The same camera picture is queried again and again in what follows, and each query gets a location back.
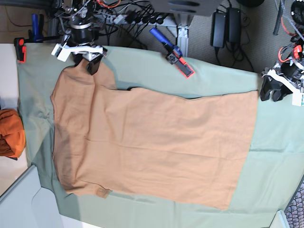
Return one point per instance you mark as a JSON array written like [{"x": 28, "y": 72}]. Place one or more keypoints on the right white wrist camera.
[{"x": 61, "y": 52}]

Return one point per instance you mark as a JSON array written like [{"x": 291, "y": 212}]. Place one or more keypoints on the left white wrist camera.
[{"x": 297, "y": 98}]

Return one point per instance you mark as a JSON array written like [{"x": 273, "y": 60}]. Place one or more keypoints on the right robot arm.
[{"x": 81, "y": 10}]

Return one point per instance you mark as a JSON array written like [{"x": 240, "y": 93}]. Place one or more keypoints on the blue clamp at centre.
[{"x": 174, "y": 56}]

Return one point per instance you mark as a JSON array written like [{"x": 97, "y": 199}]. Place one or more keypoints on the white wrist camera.
[
  {"x": 61, "y": 52},
  {"x": 297, "y": 98}
]

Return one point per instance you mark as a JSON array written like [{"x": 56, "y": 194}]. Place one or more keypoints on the black power adapter pair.
[
  {"x": 218, "y": 27},
  {"x": 234, "y": 25}
]

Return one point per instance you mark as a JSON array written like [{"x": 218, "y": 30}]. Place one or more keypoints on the folded orange cloth pile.
[{"x": 12, "y": 134}]

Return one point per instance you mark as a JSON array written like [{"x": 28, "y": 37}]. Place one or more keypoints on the black power adapter pair right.
[{"x": 234, "y": 25}]

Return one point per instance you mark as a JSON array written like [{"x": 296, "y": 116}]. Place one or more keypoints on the aluminium frame bracket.
[{"x": 178, "y": 25}]

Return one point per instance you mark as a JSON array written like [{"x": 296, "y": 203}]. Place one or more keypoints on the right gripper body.
[{"x": 82, "y": 36}]

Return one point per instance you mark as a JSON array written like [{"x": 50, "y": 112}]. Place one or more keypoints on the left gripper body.
[{"x": 287, "y": 73}]

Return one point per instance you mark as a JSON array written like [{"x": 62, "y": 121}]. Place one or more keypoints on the tan orange T-shirt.
[{"x": 144, "y": 142}]

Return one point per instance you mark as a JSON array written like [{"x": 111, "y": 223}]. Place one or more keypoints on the white plastic bin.
[{"x": 25, "y": 204}]

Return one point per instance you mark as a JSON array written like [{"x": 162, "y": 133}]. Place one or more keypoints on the blue clamp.
[
  {"x": 35, "y": 35},
  {"x": 174, "y": 56}
]

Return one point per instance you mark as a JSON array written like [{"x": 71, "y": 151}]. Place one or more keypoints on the blue clamp at left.
[{"x": 35, "y": 35}]

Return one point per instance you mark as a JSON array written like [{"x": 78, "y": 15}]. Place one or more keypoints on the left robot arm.
[{"x": 293, "y": 24}]

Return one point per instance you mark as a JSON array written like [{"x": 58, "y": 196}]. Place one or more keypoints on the black power adapter pair left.
[{"x": 218, "y": 27}]

